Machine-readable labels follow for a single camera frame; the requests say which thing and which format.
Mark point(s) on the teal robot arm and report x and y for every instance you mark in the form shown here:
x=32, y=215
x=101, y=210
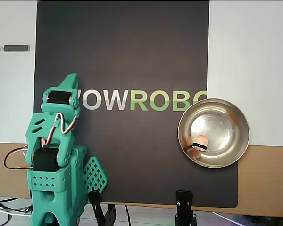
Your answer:
x=49, y=181

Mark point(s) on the grey USB stick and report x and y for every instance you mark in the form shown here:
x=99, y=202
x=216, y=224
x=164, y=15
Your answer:
x=15, y=48

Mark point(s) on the black mat with WOWROBO print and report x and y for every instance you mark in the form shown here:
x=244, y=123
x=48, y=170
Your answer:
x=132, y=58

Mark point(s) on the black camera stand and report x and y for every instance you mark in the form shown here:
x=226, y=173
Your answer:
x=184, y=200

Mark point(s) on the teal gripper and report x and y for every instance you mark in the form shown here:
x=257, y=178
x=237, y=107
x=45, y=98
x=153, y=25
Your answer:
x=57, y=108

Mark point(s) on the metal bowl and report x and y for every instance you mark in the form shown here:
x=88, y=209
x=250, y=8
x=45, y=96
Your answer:
x=217, y=117

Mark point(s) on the black table clamp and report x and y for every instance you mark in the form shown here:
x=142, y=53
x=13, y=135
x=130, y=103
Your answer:
x=95, y=204

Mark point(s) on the tan ball with black base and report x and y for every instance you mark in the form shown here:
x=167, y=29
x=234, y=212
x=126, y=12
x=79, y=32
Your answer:
x=202, y=140

